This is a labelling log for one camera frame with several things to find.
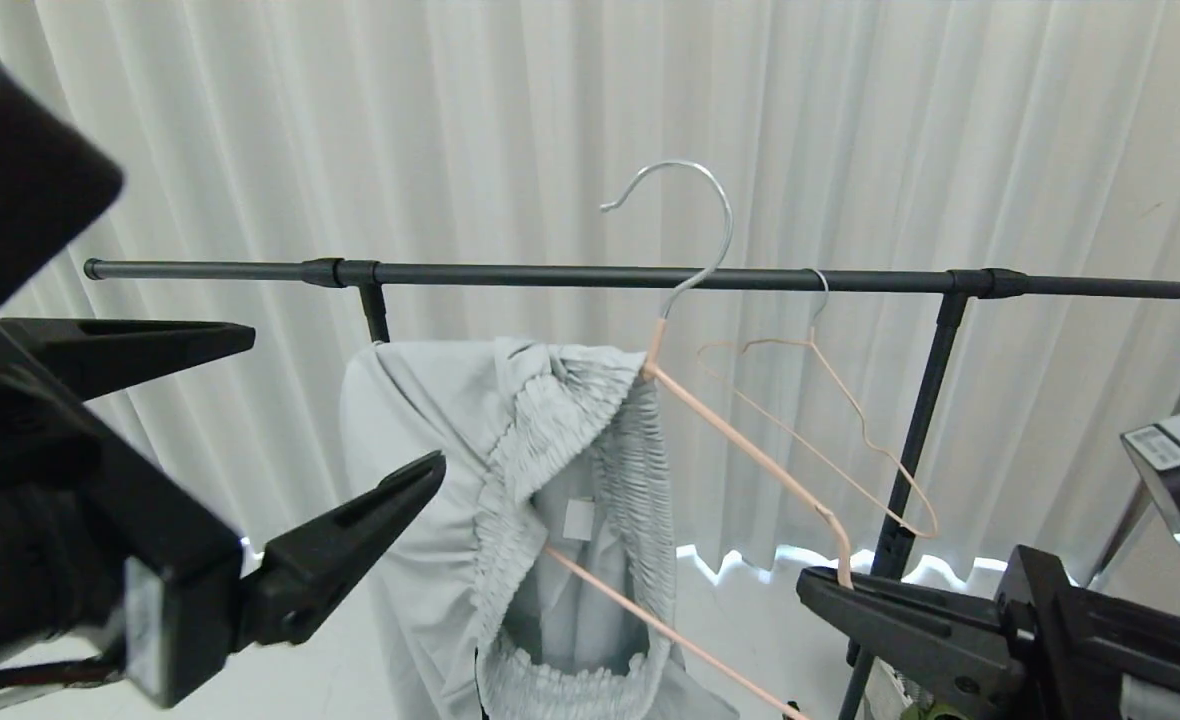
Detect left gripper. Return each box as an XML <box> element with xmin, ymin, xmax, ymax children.
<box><xmin>0</xmin><ymin>318</ymin><xmax>448</xmax><ymax>711</ymax></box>

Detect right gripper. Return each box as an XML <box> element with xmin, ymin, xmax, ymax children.
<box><xmin>798</xmin><ymin>545</ymin><xmax>1180</xmax><ymax>720</ymax></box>

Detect white laundry basket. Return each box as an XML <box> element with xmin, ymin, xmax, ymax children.
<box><xmin>862</xmin><ymin>655</ymin><xmax>941</xmax><ymax>720</ymax></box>

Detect pink clothes hanger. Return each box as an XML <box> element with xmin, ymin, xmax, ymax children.
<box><xmin>697</xmin><ymin>270</ymin><xmax>939</xmax><ymax>541</ymax></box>
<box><xmin>540</xmin><ymin>160</ymin><xmax>856</xmax><ymax>720</ymax></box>

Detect white curtain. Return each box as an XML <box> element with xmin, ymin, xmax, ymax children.
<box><xmin>0</xmin><ymin>0</ymin><xmax>1180</xmax><ymax>586</ymax></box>

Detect black clothes rack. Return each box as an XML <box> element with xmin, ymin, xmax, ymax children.
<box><xmin>83</xmin><ymin>257</ymin><xmax>1180</xmax><ymax>720</ymax></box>

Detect pale grey shorts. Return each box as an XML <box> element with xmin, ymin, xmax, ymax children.
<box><xmin>338</xmin><ymin>338</ymin><xmax>741</xmax><ymax>720</ymax></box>

